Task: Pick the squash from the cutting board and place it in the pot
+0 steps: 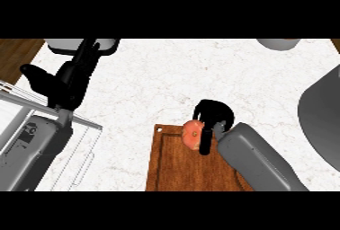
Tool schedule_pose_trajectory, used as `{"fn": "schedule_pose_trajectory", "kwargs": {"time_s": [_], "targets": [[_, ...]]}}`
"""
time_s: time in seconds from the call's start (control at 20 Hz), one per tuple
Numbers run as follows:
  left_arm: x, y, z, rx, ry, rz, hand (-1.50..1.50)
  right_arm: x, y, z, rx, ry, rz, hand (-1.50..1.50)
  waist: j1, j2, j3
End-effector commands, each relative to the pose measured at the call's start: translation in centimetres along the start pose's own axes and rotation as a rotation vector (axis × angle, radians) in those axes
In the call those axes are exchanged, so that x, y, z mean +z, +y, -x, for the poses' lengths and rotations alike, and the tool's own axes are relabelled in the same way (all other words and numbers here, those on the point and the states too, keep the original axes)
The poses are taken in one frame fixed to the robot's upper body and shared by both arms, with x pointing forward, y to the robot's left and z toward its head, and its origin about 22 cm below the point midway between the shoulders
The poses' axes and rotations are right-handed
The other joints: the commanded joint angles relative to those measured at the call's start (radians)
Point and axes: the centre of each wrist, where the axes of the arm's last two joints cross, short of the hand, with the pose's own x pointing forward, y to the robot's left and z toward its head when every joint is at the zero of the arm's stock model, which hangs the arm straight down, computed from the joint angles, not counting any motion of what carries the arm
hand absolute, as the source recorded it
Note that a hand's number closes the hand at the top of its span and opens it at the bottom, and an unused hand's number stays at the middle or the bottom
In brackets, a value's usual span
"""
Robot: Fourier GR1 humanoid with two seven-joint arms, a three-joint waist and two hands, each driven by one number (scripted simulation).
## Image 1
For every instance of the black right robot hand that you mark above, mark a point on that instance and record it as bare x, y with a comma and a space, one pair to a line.
216, 112

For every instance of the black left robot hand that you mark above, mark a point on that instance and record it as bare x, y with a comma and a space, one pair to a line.
72, 81

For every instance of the orange squash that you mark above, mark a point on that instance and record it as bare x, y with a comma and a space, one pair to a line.
193, 134

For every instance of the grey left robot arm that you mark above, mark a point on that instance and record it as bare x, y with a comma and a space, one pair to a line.
32, 149

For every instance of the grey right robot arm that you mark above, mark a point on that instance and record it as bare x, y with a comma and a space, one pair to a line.
259, 160

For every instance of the brown wooden cutting board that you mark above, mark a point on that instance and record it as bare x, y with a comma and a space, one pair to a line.
185, 167

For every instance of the grey metal pot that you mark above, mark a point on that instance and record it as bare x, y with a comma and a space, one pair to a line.
321, 119

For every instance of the grey appliance with dark rim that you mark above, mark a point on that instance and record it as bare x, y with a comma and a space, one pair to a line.
73, 45

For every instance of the small grey round container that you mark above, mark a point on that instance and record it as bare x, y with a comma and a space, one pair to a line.
278, 43

